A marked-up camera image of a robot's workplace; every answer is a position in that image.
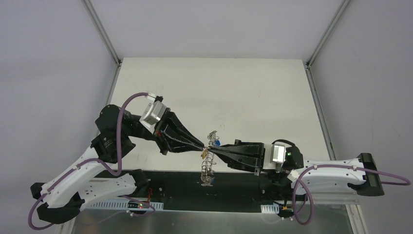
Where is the metal disc keyring holder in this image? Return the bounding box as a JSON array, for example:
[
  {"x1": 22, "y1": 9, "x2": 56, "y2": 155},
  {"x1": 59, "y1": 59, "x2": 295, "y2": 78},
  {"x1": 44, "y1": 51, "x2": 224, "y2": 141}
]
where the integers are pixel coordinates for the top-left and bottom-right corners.
[{"x1": 200, "y1": 130, "x2": 220, "y2": 187}]

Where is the yellow tagged key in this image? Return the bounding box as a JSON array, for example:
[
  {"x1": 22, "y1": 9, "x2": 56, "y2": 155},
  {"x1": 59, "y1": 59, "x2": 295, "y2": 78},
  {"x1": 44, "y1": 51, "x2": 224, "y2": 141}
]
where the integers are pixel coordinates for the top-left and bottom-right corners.
[{"x1": 201, "y1": 149, "x2": 209, "y2": 160}]

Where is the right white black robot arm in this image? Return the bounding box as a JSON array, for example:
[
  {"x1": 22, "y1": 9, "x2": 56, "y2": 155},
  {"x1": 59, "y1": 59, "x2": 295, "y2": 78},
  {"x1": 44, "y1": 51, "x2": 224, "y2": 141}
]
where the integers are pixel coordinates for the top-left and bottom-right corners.
[{"x1": 207, "y1": 139, "x2": 384, "y2": 200}]

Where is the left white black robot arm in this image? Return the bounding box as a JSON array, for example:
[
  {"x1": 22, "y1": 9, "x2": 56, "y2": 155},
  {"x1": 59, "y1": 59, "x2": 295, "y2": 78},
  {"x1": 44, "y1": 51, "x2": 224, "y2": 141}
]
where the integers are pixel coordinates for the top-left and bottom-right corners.
[{"x1": 30, "y1": 101, "x2": 205, "y2": 224}]

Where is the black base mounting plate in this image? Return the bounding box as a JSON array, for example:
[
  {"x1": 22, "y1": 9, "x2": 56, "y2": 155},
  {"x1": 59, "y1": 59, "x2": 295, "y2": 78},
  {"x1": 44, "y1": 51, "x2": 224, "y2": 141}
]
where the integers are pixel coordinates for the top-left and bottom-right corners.
[{"x1": 129, "y1": 171, "x2": 293, "y2": 213}]

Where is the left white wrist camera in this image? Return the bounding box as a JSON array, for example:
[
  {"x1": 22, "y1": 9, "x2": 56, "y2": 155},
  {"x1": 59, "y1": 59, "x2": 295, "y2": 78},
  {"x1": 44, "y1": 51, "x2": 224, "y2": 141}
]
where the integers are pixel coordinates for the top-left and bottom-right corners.
[{"x1": 139, "y1": 93, "x2": 167, "y2": 134}]

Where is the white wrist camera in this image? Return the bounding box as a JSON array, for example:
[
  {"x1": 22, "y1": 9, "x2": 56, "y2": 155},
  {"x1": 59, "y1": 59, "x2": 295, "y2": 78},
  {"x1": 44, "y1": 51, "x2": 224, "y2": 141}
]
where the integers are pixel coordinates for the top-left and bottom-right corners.
[
  {"x1": 270, "y1": 144, "x2": 286, "y2": 171},
  {"x1": 139, "y1": 93, "x2": 167, "y2": 134}
]

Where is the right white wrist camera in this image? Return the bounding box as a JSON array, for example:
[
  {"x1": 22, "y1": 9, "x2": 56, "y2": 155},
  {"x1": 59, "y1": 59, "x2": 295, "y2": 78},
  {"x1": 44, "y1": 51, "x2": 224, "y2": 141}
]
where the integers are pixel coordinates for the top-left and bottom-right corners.
[{"x1": 270, "y1": 144, "x2": 286, "y2": 171}]

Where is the right white cable duct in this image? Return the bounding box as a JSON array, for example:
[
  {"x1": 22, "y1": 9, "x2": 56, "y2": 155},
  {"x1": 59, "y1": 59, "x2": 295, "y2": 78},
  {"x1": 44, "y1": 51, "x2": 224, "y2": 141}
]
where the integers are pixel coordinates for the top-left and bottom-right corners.
[{"x1": 261, "y1": 203, "x2": 280, "y2": 214}]

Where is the white cable duct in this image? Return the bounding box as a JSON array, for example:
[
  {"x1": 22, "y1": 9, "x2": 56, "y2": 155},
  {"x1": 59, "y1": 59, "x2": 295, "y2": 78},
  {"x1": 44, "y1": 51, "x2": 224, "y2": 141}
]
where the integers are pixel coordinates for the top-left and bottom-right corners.
[
  {"x1": 86, "y1": 199, "x2": 152, "y2": 211},
  {"x1": 261, "y1": 203, "x2": 280, "y2": 214}
]

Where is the left white cable duct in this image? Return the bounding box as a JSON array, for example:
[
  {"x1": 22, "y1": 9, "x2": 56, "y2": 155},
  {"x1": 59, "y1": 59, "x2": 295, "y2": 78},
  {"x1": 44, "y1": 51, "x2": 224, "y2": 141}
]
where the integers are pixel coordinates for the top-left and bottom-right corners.
[{"x1": 86, "y1": 199, "x2": 152, "y2": 211}]

